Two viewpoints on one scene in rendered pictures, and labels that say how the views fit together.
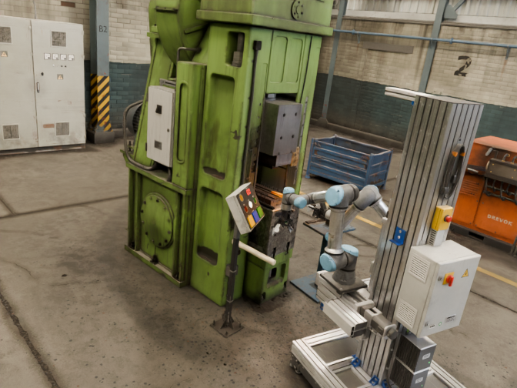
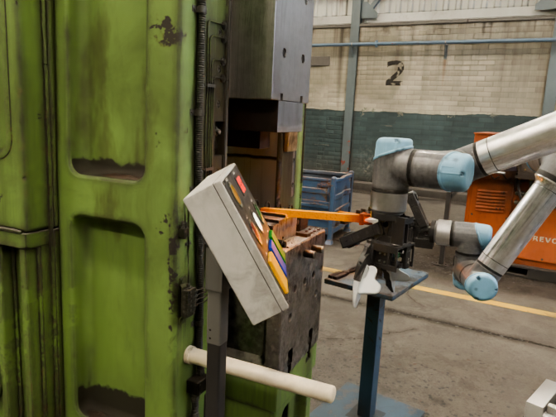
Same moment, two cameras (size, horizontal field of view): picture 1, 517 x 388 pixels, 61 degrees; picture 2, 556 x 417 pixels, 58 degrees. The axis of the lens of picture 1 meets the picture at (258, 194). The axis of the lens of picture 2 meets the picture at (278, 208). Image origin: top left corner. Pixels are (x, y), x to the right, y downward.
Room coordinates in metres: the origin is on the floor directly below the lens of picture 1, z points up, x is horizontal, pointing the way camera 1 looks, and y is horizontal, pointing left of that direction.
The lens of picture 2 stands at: (1.89, 0.31, 1.32)
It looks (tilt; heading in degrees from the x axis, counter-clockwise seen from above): 11 degrees down; 344
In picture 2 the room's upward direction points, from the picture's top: 3 degrees clockwise
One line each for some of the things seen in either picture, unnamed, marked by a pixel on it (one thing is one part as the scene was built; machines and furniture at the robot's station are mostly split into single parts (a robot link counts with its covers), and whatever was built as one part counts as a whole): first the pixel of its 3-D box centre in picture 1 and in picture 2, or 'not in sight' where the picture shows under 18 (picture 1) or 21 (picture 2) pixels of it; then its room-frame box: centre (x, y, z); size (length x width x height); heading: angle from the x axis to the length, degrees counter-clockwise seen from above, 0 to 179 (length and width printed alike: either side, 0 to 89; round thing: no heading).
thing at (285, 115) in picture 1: (271, 124); (242, 39); (3.61, -0.04, 1.56); 0.42 x 0.39 x 0.40; 50
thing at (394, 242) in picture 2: (285, 217); (388, 240); (2.81, -0.21, 1.07); 0.09 x 0.08 x 0.12; 30
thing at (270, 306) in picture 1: (268, 299); not in sight; (3.41, -0.21, 0.01); 0.58 x 0.39 x 0.01; 140
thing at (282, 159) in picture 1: (265, 153); (233, 114); (3.57, -0.01, 1.32); 0.42 x 0.20 x 0.10; 50
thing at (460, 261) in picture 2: not in sight; (468, 270); (3.07, -0.62, 0.91); 0.11 x 0.08 x 0.11; 156
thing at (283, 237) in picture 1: (260, 219); (232, 286); (3.62, -0.04, 0.69); 0.56 x 0.38 x 0.45; 50
